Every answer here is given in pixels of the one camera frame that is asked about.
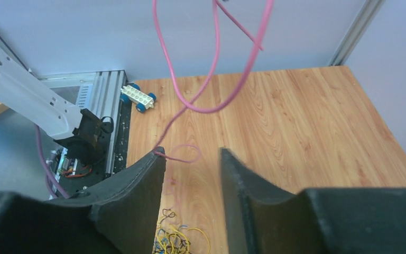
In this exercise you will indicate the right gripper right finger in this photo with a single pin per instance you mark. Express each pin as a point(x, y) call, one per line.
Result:
point(263, 218)

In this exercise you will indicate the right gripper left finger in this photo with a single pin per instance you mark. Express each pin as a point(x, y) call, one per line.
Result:
point(117, 215)

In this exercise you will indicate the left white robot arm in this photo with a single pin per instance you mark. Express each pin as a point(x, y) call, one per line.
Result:
point(77, 129)

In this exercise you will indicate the blue white toy block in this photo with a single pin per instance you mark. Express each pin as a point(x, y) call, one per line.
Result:
point(131, 93)

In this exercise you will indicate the left aluminium corner post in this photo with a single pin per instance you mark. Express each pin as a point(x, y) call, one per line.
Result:
point(355, 32)

